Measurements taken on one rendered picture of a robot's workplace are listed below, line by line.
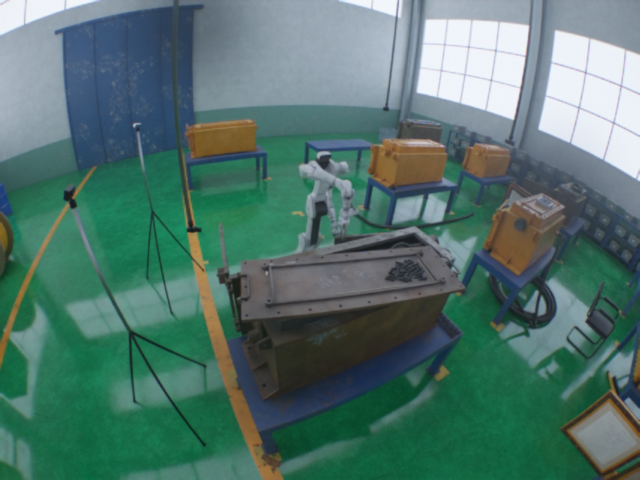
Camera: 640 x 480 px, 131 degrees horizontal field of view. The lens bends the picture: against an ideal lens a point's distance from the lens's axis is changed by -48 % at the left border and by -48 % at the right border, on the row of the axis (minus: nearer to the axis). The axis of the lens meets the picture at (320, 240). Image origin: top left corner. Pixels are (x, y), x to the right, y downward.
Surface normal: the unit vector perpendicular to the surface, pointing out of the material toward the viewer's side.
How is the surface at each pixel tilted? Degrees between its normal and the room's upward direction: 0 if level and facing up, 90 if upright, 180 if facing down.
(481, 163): 90
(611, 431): 90
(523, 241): 90
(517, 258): 90
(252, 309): 0
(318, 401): 0
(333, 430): 0
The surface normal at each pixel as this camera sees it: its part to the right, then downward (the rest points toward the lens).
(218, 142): 0.43, 0.52
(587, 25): -0.88, 0.21
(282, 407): 0.07, -0.83
